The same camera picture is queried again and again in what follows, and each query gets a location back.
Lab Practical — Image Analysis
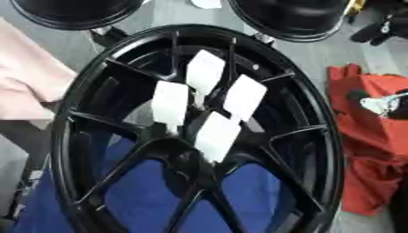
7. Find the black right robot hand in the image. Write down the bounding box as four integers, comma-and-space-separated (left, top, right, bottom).
345, 88, 408, 120

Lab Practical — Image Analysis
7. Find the black spoked wheel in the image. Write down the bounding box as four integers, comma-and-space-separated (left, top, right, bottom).
49, 24, 348, 233

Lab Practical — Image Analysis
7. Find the white pin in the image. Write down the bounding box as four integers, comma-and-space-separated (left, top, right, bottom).
192, 111, 244, 165
185, 49, 229, 110
149, 79, 191, 137
221, 74, 270, 123

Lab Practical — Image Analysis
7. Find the red cloth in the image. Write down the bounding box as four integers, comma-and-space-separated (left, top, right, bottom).
325, 63, 408, 217

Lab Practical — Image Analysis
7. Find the black glove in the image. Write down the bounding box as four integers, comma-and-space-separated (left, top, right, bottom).
349, 12, 408, 47

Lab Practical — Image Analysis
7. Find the white paper scrap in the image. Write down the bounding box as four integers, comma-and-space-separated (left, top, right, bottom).
189, 0, 223, 10

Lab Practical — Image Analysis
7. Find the pink cloth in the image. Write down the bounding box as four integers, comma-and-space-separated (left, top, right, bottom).
0, 16, 80, 131

